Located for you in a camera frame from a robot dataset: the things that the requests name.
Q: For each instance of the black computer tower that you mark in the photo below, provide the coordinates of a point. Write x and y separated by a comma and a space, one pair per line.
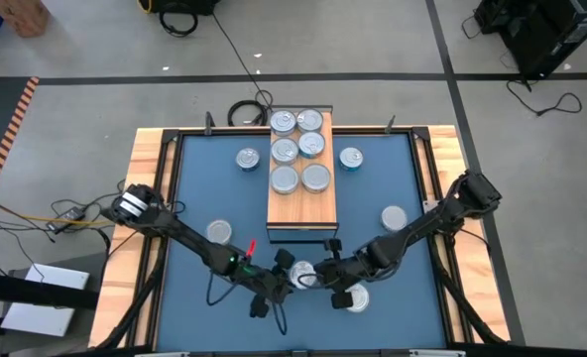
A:
546, 35

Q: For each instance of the grey metal post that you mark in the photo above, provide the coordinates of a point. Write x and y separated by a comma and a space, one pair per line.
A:
389, 128

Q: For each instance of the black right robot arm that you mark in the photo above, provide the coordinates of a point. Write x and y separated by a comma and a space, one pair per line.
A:
412, 233

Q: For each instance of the white flat panel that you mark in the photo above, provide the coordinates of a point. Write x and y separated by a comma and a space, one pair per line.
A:
35, 320

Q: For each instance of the black table frame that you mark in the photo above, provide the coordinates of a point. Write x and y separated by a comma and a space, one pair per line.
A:
170, 135

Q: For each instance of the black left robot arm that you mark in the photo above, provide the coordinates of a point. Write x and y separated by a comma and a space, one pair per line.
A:
194, 244

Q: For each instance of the small red tag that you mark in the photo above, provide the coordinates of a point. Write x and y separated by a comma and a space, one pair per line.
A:
251, 247

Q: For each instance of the black metal beam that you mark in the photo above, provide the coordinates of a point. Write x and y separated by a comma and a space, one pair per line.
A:
35, 292

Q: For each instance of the black equipment case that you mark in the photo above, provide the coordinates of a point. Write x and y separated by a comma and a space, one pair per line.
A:
184, 6

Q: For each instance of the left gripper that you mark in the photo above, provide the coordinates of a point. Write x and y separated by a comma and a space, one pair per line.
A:
276, 287

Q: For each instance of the black power adapter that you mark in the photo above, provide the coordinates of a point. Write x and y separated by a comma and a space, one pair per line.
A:
70, 214

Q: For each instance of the black-framed wooden shelf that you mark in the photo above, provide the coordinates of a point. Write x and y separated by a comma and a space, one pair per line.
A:
301, 210

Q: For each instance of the green label tuna can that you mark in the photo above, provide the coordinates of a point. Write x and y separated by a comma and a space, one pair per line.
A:
219, 232
394, 218
284, 180
316, 178

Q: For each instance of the light grey bracket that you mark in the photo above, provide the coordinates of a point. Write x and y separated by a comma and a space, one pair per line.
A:
162, 354
437, 353

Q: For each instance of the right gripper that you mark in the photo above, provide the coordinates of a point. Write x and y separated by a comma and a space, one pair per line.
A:
338, 275

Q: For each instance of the blue label tuna can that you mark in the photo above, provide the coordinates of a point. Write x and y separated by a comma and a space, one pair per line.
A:
301, 272
248, 159
310, 120
283, 123

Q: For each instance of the brown cardboard box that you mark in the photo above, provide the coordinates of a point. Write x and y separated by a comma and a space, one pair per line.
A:
23, 17

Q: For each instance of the blue table mat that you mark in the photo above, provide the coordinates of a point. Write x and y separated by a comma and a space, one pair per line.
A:
298, 327

